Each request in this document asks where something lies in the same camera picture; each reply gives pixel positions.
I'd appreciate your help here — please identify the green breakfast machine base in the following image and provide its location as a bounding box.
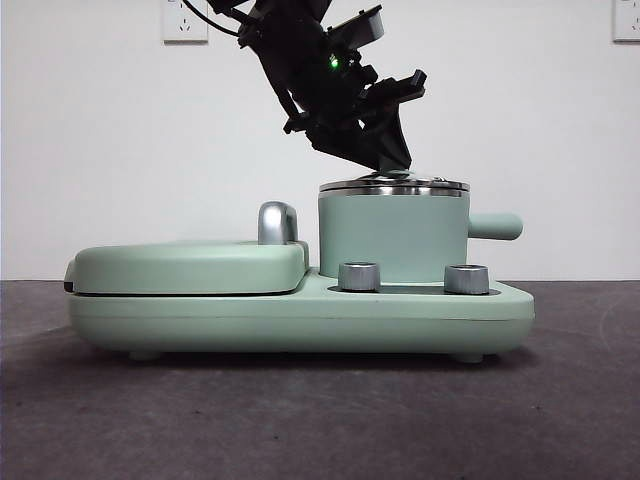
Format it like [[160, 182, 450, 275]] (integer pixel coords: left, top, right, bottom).
[[67, 266, 536, 363]]

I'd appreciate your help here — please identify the green griddle cover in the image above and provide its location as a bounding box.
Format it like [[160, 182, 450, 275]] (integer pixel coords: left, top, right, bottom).
[[63, 240, 309, 299]]

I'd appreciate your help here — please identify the white wall socket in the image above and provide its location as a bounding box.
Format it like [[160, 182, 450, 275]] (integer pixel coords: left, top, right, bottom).
[[612, 0, 640, 44], [161, 0, 209, 44]]

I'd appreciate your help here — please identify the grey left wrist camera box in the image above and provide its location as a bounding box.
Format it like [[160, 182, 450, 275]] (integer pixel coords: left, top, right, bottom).
[[327, 4, 385, 49]]

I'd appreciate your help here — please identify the silver control knob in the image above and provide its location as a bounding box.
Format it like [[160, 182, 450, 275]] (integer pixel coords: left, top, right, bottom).
[[443, 263, 490, 295], [337, 261, 381, 292]]

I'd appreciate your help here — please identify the glass lid with green knob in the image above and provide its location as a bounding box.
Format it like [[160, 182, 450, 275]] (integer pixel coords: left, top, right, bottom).
[[318, 168, 471, 196]]

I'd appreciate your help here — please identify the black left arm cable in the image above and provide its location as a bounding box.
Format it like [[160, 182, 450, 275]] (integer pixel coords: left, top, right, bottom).
[[179, 0, 251, 37]]

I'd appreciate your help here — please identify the green pot with side handle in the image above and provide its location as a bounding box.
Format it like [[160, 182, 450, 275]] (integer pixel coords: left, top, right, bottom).
[[317, 192, 525, 281]]

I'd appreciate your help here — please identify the chrome griddle cover handle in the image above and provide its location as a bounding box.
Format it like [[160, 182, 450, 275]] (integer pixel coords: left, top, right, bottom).
[[257, 201, 301, 246]]

